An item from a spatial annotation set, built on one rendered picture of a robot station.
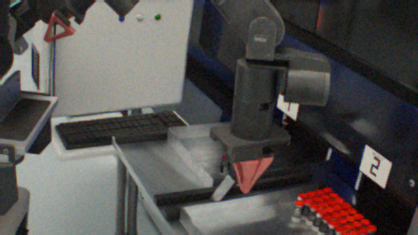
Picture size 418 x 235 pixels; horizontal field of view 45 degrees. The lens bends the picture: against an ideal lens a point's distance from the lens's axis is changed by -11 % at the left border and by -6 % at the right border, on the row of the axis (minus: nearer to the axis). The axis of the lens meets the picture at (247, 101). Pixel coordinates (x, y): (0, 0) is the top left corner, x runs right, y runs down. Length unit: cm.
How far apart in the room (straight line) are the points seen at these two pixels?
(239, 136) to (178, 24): 98
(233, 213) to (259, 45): 52
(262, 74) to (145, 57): 99
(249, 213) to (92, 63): 73
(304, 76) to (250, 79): 7
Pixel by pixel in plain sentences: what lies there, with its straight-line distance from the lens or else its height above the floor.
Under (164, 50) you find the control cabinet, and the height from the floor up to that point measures 100.
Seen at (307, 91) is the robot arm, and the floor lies 127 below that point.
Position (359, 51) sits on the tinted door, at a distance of 115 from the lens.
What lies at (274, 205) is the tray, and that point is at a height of 88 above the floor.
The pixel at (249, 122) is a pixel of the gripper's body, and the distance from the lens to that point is 74.
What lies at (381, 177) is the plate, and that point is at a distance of 112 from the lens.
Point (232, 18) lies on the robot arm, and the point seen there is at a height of 135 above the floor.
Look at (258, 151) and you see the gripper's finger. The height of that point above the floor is 117.
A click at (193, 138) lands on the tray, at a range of 141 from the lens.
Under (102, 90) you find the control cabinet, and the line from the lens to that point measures 167.
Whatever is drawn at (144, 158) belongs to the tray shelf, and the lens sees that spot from 130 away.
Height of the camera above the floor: 151
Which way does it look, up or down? 22 degrees down
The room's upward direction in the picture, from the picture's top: 9 degrees clockwise
